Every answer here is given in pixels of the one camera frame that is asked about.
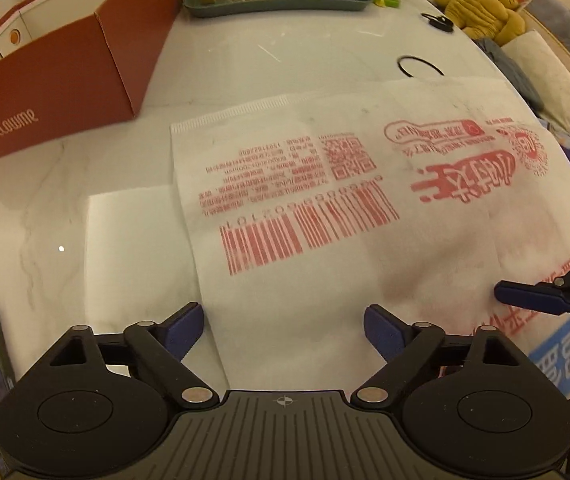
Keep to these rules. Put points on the yellow muscular cat plush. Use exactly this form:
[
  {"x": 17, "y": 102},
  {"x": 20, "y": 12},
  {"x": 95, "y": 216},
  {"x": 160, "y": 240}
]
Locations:
[{"x": 475, "y": 5}]

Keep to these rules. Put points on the black rubber band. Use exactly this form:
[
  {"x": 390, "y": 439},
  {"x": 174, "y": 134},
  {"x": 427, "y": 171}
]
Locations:
[{"x": 401, "y": 65}]

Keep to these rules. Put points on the grey clothing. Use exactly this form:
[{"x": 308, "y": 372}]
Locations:
[{"x": 515, "y": 75}]

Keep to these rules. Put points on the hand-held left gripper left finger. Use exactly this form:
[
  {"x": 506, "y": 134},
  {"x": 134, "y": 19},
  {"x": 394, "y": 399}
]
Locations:
[{"x": 185, "y": 327}]

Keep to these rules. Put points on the beige cushion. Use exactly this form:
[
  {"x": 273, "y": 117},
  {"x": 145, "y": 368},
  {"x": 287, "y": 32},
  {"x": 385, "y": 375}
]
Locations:
[{"x": 555, "y": 75}]

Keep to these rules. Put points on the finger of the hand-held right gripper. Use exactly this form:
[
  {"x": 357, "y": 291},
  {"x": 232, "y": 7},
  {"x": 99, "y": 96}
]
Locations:
[{"x": 530, "y": 294}]

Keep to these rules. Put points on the white red-printed shopping bag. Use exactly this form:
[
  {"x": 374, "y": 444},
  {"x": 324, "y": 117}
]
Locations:
[{"x": 315, "y": 270}]

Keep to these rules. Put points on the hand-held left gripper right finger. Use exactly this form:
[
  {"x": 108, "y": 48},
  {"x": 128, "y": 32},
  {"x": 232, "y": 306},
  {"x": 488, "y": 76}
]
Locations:
[{"x": 382, "y": 327}]

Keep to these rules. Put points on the red cardboard box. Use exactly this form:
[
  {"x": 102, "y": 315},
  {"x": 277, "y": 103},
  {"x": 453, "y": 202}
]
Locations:
[{"x": 40, "y": 85}]

